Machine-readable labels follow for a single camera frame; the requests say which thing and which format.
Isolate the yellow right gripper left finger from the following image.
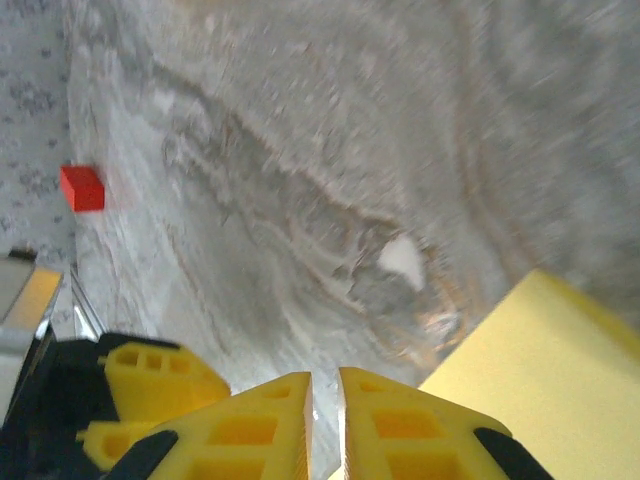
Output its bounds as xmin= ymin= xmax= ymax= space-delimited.
xmin=112 ymin=370 xmax=314 ymax=480

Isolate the red block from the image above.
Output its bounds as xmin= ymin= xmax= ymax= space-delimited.
xmin=59 ymin=164 xmax=106 ymax=214

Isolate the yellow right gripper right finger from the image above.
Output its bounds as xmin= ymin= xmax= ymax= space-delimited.
xmin=338 ymin=367 xmax=551 ymax=480

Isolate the pale yellow paper sheet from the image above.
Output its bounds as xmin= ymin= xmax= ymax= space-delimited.
xmin=418 ymin=268 xmax=640 ymax=480

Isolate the aluminium frame rail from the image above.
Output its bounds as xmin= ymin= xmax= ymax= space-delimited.
xmin=0 ymin=247 xmax=109 ymax=381

